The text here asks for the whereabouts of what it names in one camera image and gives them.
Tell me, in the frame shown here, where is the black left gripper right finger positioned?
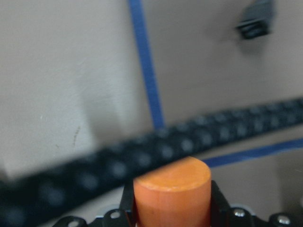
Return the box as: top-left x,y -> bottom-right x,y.
210,180 -> 230,227

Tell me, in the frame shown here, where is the plain orange cylinder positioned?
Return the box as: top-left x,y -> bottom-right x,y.
134,157 -> 212,227

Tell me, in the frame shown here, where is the black connector plug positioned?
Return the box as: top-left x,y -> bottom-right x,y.
235,0 -> 276,40

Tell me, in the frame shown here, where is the black braided cable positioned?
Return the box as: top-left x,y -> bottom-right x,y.
0,97 -> 303,227

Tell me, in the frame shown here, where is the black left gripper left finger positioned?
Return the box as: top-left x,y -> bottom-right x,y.
120,183 -> 137,227

